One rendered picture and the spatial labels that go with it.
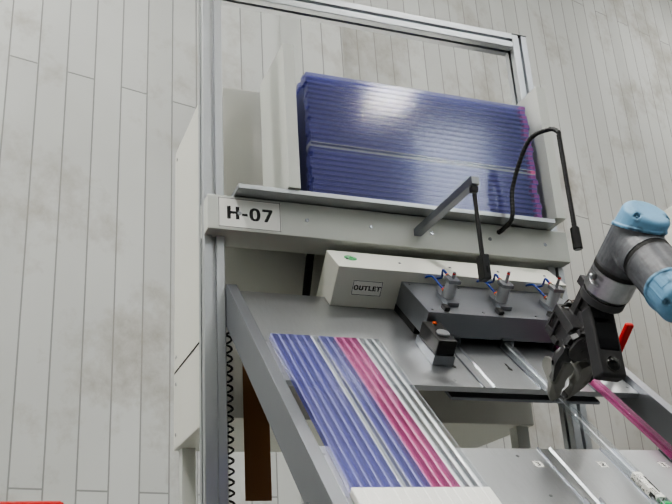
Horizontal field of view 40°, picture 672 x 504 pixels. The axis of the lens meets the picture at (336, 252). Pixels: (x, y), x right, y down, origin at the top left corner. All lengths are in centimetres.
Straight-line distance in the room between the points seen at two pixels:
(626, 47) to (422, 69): 252
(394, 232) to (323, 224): 15
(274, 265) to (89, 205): 271
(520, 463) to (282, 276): 72
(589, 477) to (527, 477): 10
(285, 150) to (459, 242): 40
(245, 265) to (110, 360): 249
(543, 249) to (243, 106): 70
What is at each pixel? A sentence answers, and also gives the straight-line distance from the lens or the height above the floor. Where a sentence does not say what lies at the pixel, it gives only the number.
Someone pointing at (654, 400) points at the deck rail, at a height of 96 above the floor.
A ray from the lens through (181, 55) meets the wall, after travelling 519.
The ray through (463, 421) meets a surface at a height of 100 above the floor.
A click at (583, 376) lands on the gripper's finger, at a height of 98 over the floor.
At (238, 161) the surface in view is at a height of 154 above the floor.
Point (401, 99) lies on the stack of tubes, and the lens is 195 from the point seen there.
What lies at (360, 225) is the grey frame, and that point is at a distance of 181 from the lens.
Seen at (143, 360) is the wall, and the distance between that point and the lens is 438.
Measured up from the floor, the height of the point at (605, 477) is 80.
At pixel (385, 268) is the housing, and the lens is 174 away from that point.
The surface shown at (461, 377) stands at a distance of 158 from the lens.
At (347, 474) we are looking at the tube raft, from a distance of 121.
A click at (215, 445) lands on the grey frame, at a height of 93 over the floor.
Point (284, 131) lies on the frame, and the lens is 181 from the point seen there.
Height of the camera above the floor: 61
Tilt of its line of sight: 22 degrees up
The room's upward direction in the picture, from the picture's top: 4 degrees counter-clockwise
